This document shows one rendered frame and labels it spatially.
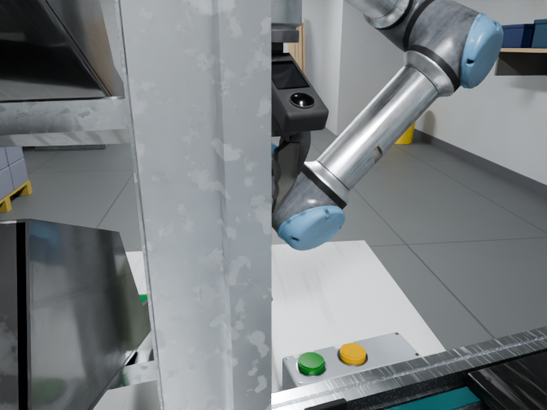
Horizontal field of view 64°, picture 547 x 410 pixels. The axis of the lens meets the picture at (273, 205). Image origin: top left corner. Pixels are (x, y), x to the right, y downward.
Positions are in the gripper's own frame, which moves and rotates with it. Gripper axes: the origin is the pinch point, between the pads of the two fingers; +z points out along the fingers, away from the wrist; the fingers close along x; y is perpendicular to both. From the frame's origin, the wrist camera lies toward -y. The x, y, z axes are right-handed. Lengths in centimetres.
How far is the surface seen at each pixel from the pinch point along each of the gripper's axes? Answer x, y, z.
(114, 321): 17.7, -28.1, -5.5
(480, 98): -396, 394, 43
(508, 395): -29.1, -13.4, 26.3
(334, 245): -38, 59, 37
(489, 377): -29.1, -9.9, 26.1
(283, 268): -19, 50, 37
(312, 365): -6.1, 0.3, 26.0
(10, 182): 123, 396, 100
